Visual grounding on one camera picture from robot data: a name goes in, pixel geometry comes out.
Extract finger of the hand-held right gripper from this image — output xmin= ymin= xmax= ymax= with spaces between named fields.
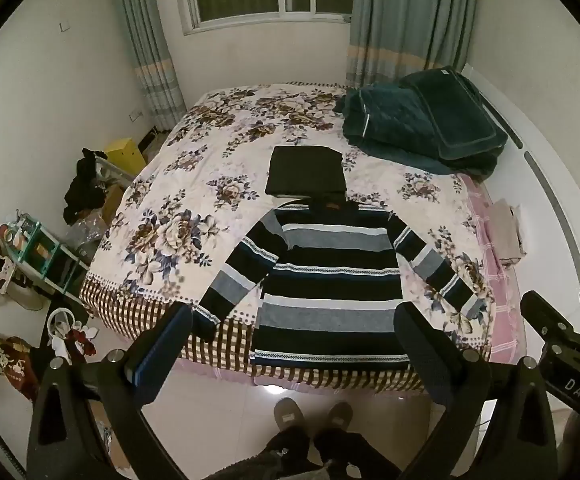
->
xmin=520 ymin=290 xmax=579 ymax=347

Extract dark green quilt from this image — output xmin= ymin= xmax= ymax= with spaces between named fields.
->
xmin=334 ymin=66 xmax=509 ymax=178

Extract yellow box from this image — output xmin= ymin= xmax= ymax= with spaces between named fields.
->
xmin=105 ymin=138 xmax=147 ymax=177

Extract teal shelf rack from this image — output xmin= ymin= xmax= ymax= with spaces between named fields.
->
xmin=7 ymin=212 xmax=92 ymax=297

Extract grey slipper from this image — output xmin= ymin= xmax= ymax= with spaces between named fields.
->
xmin=274 ymin=398 xmax=307 ymax=432
xmin=326 ymin=401 xmax=355 ymax=432

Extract striped knit sweater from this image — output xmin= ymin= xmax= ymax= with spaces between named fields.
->
xmin=191 ymin=199 xmax=490 ymax=367

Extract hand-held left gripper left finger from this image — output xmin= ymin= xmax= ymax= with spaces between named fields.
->
xmin=26 ymin=301 xmax=194 ymax=480

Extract white headphones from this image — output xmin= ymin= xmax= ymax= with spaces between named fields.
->
xmin=47 ymin=307 xmax=78 ymax=353

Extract teal striped curtain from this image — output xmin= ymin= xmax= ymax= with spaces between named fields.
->
xmin=107 ymin=0 xmax=189 ymax=132
xmin=345 ymin=0 xmax=481 ymax=89

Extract black hanging clothes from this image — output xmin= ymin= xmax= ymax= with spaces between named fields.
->
xmin=63 ymin=148 xmax=109 ymax=224

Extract floral bed sheet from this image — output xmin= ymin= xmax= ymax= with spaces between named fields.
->
xmin=79 ymin=80 xmax=495 ymax=393

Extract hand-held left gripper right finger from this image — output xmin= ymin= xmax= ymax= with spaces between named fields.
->
xmin=392 ymin=302 xmax=561 ymax=480

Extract black folded garment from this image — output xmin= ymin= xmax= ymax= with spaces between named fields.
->
xmin=265 ymin=145 xmax=347 ymax=201

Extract white headboard with grey strips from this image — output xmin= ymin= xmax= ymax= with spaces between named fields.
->
xmin=462 ymin=62 xmax=580 ymax=293

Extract red printed bag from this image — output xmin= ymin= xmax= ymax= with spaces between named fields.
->
xmin=0 ymin=337 xmax=41 ymax=402

